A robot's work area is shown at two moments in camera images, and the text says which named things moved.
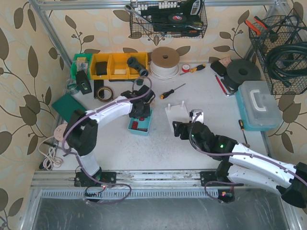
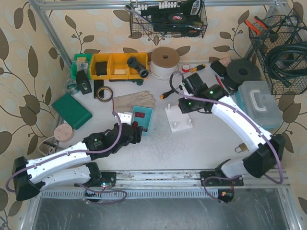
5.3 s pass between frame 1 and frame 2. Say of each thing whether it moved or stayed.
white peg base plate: stayed
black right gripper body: moved
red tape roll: stayed
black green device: stayed
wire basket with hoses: stayed
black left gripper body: moved
